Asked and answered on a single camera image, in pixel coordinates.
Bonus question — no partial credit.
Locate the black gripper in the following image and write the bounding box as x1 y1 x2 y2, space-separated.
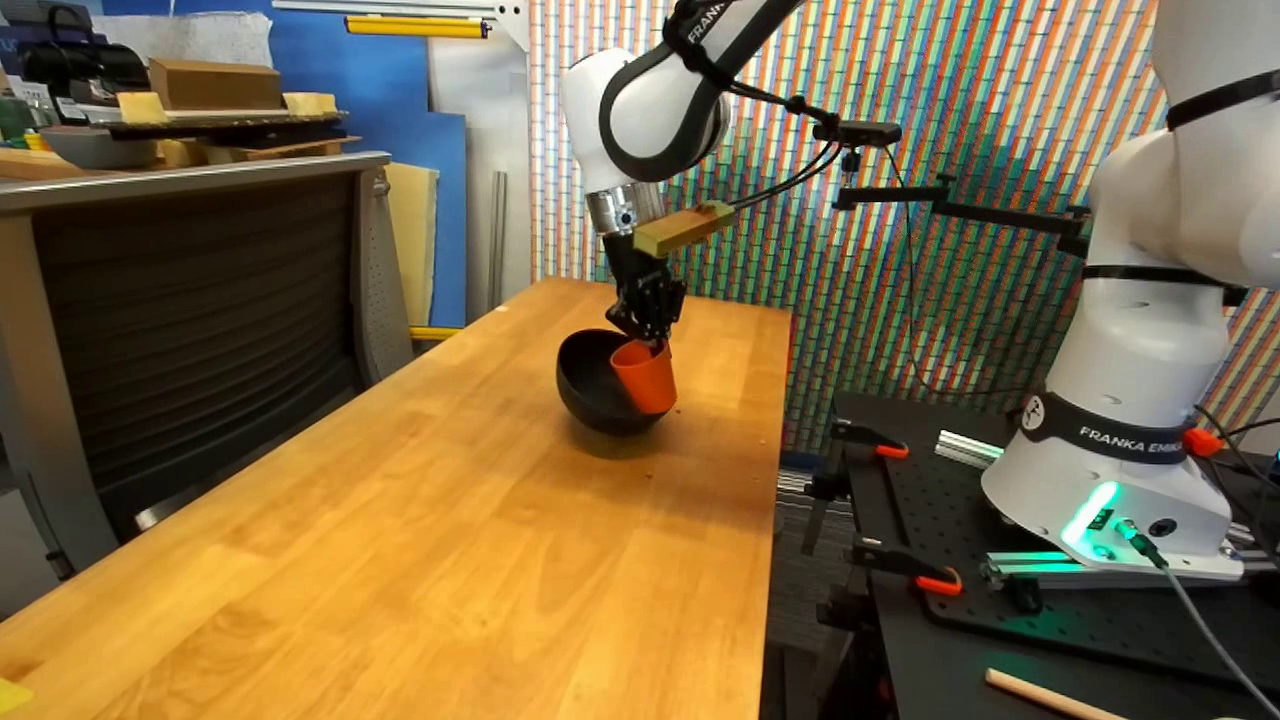
605 238 688 347

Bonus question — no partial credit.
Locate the orange plastic cup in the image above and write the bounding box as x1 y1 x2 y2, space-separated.
607 341 676 416

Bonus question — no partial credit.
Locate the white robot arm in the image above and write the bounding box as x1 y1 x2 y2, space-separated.
565 0 1280 579

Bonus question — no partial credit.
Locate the black bowl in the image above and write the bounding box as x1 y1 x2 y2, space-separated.
555 328 657 437

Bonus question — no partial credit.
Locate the blue panel board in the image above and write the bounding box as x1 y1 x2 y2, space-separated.
97 0 467 328

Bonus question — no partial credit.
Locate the grey cabinet with dark shutter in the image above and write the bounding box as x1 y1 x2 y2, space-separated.
0 151 411 571

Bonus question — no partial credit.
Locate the wooden stick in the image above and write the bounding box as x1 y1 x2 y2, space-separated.
984 668 1122 720

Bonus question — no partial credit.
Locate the clutter on cabinet top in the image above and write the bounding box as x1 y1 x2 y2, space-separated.
5 0 351 173

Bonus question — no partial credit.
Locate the tan wrist camera block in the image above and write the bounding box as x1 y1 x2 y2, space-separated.
635 202 737 262

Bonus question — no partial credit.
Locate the orange-handled clamp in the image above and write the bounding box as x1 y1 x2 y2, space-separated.
850 538 965 599
829 416 910 464

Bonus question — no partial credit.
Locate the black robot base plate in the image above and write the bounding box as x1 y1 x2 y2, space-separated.
829 396 1268 720

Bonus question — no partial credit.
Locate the grey cable from base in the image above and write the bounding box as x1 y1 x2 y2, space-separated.
1114 518 1280 720

